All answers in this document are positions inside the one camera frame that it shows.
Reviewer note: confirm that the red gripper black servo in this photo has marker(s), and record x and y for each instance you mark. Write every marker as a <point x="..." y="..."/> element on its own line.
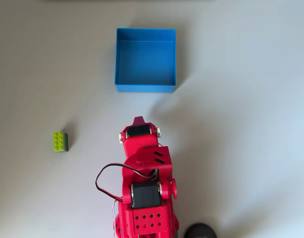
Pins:
<point x="137" y="143"/>

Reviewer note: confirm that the green lego brick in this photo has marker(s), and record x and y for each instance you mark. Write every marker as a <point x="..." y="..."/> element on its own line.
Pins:
<point x="59" y="141"/>

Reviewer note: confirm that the red robot arm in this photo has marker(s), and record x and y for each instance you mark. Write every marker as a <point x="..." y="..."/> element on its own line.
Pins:
<point x="146" y="220"/>

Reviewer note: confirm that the blue box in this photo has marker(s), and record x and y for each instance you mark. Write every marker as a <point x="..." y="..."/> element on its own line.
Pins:
<point x="144" y="62"/>

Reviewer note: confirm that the black round object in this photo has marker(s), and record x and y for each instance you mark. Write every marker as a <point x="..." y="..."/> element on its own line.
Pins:
<point x="200" y="231"/>

